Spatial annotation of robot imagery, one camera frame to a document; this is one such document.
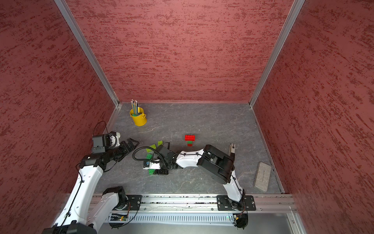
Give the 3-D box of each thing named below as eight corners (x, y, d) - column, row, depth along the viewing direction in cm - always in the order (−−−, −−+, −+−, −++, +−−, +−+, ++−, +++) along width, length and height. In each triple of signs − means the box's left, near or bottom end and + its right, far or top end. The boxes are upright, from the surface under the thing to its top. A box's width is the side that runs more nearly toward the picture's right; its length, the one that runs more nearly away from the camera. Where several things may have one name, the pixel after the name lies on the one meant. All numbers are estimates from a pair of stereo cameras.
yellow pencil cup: (132, 125, 108) (127, 116, 99) (135, 117, 113) (131, 107, 105) (146, 126, 108) (142, 116, 99) (148, 117, 114) (144, 107, 105)
